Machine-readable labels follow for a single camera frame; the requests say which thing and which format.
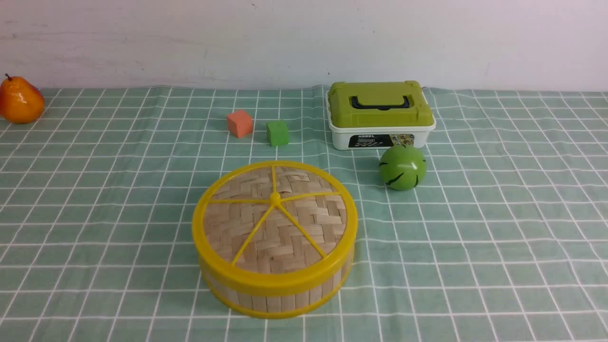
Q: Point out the orange foam cube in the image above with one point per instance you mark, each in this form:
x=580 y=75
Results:
x=240 y=123

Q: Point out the green lidded white storage box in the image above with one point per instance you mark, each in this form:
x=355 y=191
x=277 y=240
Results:
x=378 y=115

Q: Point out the green foam cube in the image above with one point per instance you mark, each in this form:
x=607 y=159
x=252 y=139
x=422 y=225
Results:
x=277 y=133

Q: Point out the yellow bamboo steamer basket base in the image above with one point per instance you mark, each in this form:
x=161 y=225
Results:
x=277 y=307

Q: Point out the green toy melon ball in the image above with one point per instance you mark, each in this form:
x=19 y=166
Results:
x=402 y=167

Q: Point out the yellow rimmed woven steamer lid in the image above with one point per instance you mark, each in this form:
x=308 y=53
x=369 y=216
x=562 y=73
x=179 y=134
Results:
x=275 y=228

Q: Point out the orange toy pear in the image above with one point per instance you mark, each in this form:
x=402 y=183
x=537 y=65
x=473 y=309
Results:
x=20 y=101

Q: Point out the green checked tablecloth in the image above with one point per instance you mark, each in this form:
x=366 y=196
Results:
x=504 y=240

